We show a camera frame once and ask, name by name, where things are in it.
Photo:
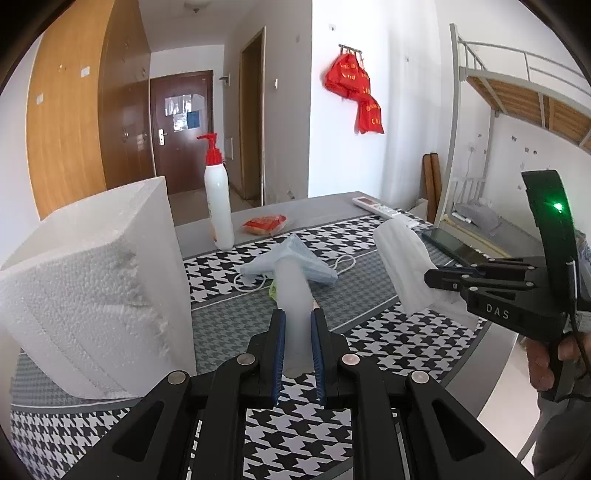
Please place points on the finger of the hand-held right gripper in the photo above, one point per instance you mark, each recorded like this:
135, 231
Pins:
498, 264
445, 279

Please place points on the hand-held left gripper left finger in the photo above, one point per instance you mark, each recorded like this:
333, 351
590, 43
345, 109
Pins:
277, 350

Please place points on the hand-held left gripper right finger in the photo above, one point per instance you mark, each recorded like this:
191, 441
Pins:
318, 350

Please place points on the translucent plastic bottle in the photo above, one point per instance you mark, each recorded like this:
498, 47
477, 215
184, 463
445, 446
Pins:
294, 314

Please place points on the white face mask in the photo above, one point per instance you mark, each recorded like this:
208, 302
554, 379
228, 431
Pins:
401, 263

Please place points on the blue face mask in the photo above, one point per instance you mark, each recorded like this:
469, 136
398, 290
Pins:
318, 267

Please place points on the white foam box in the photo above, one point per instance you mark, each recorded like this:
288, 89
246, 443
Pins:
92, 286

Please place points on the person's right hand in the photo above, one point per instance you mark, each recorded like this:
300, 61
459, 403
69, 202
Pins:
539, 369

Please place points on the black smartphone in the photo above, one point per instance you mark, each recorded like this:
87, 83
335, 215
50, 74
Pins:
450, 242

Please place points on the grey pillow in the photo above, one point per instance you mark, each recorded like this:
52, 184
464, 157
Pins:
482, 216

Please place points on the houndstooth tablecloth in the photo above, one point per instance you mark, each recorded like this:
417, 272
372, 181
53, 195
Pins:
369, 337

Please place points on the small green packet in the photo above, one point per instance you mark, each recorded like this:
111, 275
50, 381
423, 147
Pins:
274, 290

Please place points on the wooden boards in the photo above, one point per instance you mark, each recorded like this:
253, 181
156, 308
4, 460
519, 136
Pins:
431, 184

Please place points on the white remote control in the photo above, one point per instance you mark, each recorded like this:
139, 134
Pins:
376, 206

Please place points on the red snack packet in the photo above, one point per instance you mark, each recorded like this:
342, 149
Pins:
265, 225

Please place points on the person's grey clothing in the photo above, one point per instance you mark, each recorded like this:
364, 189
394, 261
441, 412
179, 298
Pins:
558, 438

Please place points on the white lotion pump bottle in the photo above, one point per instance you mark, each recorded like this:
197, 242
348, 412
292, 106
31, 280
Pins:
219, 207

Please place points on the white metal bunk bed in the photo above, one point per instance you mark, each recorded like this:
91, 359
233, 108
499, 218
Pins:
517, 99

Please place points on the red plastic bag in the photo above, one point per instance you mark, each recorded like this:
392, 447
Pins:
346, 76
369, 115

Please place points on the dark brown entrance door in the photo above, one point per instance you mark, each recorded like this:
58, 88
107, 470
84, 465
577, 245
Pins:
184, 152

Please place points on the wooden interior door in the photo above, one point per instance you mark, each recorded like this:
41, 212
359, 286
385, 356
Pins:
251, 115

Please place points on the blue paper notice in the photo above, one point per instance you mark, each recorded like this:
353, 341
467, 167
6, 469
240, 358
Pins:
193, 120

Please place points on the white paper notice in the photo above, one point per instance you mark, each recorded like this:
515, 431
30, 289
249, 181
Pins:
182, 104

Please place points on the wooden wardrobe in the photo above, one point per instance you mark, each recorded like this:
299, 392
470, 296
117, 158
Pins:
69, 115

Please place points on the ceiling lamp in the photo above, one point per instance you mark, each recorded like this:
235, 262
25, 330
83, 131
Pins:
194, 7

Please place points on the metal wall hook rack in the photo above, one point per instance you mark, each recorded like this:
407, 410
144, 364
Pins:
350, 48

